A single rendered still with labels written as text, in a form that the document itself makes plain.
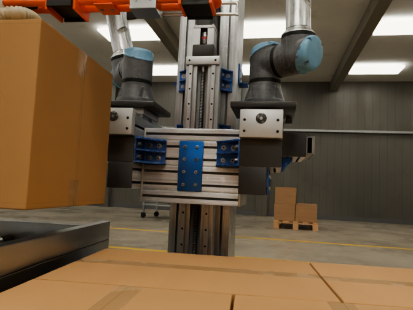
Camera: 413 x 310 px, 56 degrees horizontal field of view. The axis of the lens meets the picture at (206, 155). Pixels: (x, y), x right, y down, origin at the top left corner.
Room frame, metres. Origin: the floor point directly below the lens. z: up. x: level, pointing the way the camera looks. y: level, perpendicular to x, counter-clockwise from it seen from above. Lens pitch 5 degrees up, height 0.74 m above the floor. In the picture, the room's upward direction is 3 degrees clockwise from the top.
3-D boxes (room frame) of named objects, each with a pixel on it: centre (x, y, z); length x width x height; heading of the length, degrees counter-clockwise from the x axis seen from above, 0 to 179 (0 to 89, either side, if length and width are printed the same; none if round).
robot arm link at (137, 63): (1.49, 0.29, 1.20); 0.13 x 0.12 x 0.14; 28
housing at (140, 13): (0.96, 0.17, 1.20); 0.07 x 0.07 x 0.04; 82
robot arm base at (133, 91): (1.48, 0.28, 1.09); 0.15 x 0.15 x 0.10
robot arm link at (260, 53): (1.38, -0.21, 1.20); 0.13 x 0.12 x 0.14; 44
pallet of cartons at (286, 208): (8.28, -1.97, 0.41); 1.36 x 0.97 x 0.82; 171
